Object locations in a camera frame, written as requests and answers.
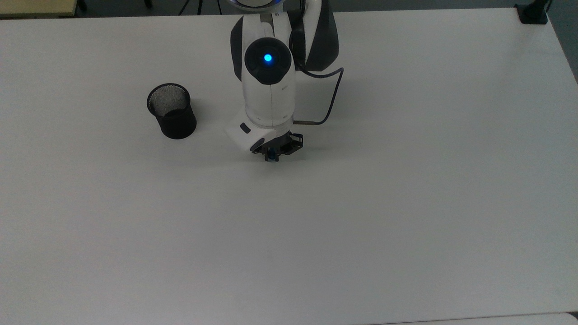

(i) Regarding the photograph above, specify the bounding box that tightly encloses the light wooden table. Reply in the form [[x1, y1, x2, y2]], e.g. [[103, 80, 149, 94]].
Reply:
[[0, 0, 78, 19]]

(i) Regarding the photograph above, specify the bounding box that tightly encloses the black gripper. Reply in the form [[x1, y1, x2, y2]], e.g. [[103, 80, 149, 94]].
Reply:
[[252, 131, 304, 162]]

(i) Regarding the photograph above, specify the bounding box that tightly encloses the black mesh pen cup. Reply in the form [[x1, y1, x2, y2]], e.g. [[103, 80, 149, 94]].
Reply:
[[146, 83, 197, 140]]

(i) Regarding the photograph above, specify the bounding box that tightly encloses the dark gripper cable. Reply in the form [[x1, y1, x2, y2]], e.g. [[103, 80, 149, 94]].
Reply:
[[293, 63, 345, 126]]

